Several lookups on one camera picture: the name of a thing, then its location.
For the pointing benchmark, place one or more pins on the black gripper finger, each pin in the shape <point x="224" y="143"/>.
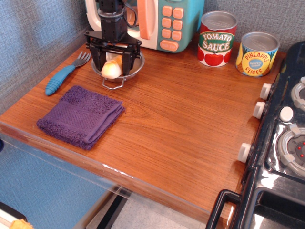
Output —
<point x="127" y="62"/>
<point x="98" y="56"/>

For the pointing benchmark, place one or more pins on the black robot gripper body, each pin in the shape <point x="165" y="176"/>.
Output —
<point x="113" y="36"/>

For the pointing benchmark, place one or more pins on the toy bread loaf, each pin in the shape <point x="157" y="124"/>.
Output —
<point x="112" y="68"/>

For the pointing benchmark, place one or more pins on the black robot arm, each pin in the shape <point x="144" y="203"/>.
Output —
<point x="110" y="6"/>

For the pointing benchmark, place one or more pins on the purple folded towel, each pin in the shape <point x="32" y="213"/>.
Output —
<point x="81" y="117"/>

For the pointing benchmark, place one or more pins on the orange microwave turntable plate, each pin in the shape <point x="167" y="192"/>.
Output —
<point x="132" y="16"/>

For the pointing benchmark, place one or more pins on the teal toy microwave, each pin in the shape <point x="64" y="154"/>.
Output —
<point x="166" y="25"/>

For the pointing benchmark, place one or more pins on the tomato sauce can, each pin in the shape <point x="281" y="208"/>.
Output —
<point x="216" y="38"/>

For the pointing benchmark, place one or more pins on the pineapple slices can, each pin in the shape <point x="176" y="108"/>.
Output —
<point x="257" y="53"/>

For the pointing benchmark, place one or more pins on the white stove knob middle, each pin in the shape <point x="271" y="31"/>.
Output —
<point x="258" y="110"/>

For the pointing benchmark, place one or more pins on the white stove knob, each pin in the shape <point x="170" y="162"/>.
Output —
<point x="244" y="152"/>
<point x="264" y="93"/>
<point x="258" y="110"/>

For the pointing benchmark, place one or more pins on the white stove knob top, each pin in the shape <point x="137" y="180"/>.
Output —
<point x="264" y="93"/>

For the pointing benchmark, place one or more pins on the white stove knob bottom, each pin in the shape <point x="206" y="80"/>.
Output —
<point x="244" y="152"/>

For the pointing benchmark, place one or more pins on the yellow object at corner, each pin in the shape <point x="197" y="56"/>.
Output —
<point x="20" y="224"/>

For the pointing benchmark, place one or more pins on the black toy stove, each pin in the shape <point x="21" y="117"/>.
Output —
<point x="273" y="183"/>

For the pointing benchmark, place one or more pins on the small steel bowl with handles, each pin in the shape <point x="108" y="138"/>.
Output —
<point x="138" y="64"/>

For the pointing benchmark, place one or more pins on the fork with blue handle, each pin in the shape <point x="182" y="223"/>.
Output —
<point x="56" y="81"/>

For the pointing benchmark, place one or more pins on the black oven door handle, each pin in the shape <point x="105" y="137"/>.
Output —
<point x="223" y="197"/>

